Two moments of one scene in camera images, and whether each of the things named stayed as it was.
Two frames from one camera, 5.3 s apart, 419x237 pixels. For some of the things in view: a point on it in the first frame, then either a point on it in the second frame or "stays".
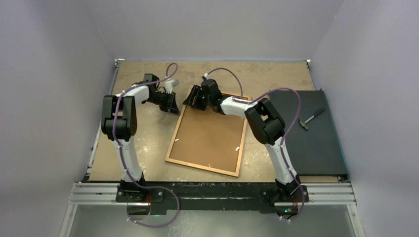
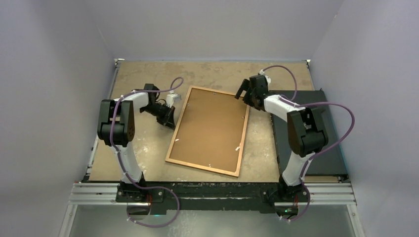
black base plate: [212, 196] stays
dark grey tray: [315, 151] stays
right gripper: [194, 93] → [246, 86]
